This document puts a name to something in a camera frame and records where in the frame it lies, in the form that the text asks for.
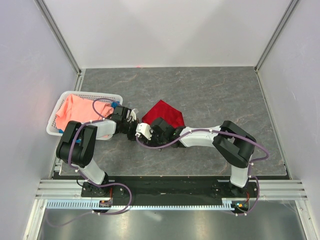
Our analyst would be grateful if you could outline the red cloth napkin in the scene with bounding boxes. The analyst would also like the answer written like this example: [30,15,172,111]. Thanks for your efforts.
[142,100,185,128]

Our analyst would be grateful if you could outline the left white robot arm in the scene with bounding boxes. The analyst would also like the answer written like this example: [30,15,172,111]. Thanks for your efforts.
[56,105,138,197]

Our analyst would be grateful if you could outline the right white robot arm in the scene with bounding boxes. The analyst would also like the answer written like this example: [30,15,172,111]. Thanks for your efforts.
[142,117,257,197]

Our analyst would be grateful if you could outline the blue cloth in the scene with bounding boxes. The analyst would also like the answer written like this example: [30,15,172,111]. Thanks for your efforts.
[57,100,121,135]

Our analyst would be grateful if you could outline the pink cloth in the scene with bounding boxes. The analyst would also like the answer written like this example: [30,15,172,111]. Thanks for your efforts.
[54,93,115,138]

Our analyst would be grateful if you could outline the white plastic basket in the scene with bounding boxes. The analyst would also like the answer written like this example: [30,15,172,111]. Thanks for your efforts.
[46,91,123,137]

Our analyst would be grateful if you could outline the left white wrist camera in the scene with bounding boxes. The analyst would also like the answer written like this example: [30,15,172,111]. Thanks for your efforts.
[127,108,139,123]

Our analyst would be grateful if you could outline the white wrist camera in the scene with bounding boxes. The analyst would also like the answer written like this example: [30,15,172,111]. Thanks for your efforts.
[135,122,152,141]
[127,108,139,123]

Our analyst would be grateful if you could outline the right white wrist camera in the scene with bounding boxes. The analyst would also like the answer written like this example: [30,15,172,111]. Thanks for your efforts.
[135,122,152,141]

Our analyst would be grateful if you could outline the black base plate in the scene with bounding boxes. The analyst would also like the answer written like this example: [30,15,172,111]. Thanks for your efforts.
[81,176,258,205]

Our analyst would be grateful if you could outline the slotted cable duct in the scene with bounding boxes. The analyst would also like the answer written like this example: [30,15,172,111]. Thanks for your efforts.
[46,199,245,211]

